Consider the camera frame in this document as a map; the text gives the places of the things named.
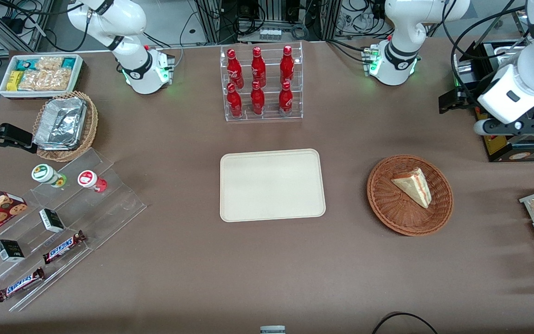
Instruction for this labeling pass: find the black floor cable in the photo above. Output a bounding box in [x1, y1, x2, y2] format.
[371, 312, 439, 334]

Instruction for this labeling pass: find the triangular sandwich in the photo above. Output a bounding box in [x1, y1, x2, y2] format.
[391, 168, 432, 209]

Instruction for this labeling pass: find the red cola bottle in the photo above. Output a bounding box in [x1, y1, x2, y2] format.
[226, 83, 243, 118]
[251, 46, 267, 88]
[280, 45, 295, 85]
[250, 80, 266, 115]
[227, 48, 244, 90]
[279, 81, 293, 116]

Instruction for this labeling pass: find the clear acrylic stepped display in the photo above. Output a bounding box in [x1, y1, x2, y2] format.
[0, 148, 147, 312]

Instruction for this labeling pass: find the light oval wicker basket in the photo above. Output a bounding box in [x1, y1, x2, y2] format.
[32, 90, 99, 162]

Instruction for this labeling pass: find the green lid snack cup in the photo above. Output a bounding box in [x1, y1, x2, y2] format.
[31, 163, 67, 188]

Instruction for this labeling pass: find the snickers chocolate bar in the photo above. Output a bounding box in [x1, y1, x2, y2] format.
[43, 230, 86, 265]
[0, 267, 45, 302]

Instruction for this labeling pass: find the aluminium foil container stack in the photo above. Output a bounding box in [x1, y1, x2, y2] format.
[33, 97, 88, 151]

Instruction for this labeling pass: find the yellow snack packet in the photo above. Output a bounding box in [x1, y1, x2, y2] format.
[6, 70, 25, 91]

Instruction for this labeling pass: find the brown round wicker basket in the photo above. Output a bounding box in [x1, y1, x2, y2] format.
[367, 154, 454, 237]

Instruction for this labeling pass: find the white rectangular snack bin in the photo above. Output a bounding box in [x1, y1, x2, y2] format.
[0, 54, 84, 100]

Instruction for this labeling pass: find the beige plastic tray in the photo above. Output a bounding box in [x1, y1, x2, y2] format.
[220, 149, 326, 223]

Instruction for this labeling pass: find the red lid snack cup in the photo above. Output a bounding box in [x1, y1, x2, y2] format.
[77, 170, 108, 193]

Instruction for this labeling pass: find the clear acrylic bottle rack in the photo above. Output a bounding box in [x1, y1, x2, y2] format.
[220, 41, 304, 122]

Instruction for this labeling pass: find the aluminium frame rack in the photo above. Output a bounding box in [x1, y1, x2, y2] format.
[193, 0, 344, 45]

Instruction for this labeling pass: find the small black box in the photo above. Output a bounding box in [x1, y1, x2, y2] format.
[39, 208, 65, 233]
[0, 239, 25, 263]

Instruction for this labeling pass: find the black food warmer machine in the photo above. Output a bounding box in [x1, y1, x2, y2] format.
[452, 39, 534, 162]

